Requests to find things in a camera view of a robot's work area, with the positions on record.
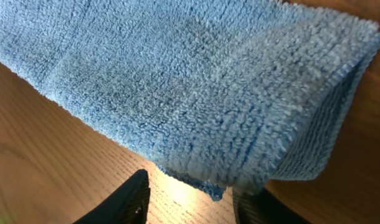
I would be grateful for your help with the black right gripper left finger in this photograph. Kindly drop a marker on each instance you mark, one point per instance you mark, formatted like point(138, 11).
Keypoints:
point(128, 204)

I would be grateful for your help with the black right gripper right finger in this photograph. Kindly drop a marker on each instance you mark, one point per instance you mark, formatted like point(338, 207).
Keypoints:
point(263, 208)

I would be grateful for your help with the blue microfiber cloth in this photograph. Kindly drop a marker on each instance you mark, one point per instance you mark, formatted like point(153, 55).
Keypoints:
point(216, 93)

